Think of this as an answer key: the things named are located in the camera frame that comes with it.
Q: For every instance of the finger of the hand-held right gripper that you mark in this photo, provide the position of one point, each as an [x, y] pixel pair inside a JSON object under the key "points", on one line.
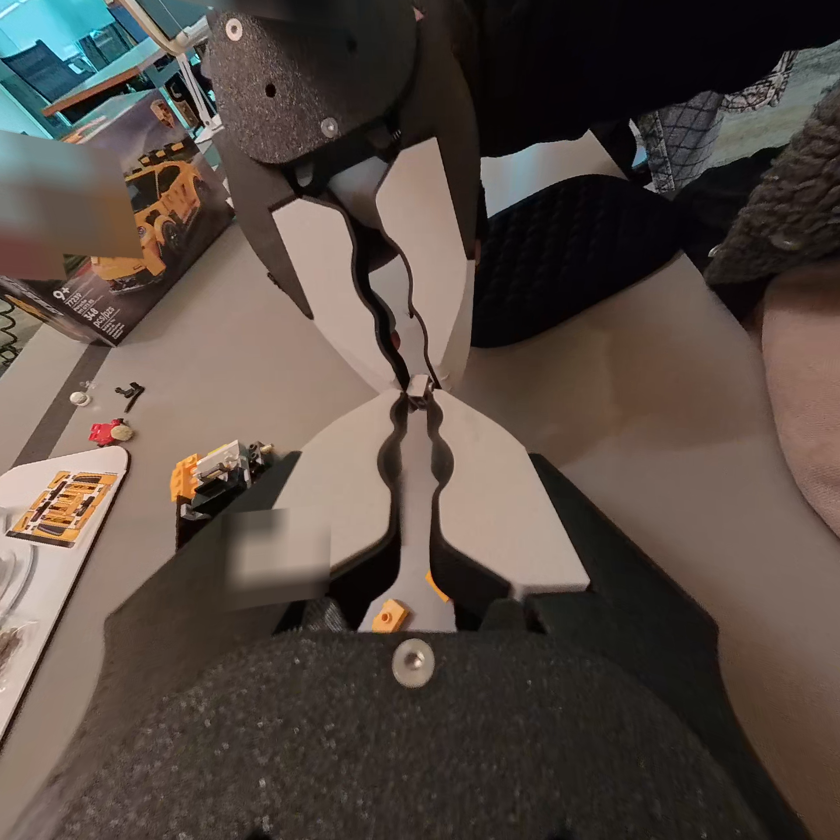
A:
{"points": [[433, 249], [321, 262]]}

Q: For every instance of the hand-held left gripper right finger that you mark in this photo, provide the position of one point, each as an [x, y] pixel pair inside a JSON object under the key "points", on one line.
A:
{"points": [[505, 518]]}

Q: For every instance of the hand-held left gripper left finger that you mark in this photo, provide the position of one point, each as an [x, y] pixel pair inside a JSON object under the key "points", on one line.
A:
{"points": [[348, 479]]}

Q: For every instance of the small orange studded brick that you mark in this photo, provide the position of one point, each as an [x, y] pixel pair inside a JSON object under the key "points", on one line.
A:
{"points": [[438, 587], [390, 615]]}

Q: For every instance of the toy brick car model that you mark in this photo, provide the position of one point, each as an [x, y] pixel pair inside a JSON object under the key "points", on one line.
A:
{"points": [[216, 472]]}

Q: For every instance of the grey desk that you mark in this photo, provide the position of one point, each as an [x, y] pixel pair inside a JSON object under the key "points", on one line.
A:
{"points": [[656, 459]]}

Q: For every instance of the black toy box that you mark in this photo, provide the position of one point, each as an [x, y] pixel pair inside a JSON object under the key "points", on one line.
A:
{"points": [[170, 197]]}

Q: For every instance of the wooden side table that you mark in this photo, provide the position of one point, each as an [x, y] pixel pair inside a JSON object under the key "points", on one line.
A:
{"points": [[111, 82]]}

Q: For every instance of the small black clip piece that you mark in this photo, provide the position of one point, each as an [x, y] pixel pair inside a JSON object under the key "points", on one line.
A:
{"points": [[134, 399]]}

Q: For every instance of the red toy figure piece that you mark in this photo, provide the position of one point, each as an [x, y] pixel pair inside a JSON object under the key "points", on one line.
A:
{"points": [[105, 431]]}

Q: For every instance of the white round brick piece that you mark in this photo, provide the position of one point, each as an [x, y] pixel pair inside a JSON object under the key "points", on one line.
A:
{"points": [[81, 397]]}

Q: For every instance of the person's checked trousers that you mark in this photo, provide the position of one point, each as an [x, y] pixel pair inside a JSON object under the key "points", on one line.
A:
{"points": [[689, 118]]}

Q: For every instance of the person's dark fleece jacket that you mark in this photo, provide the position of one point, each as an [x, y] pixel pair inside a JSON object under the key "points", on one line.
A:
{"points": [[787, 197]]}

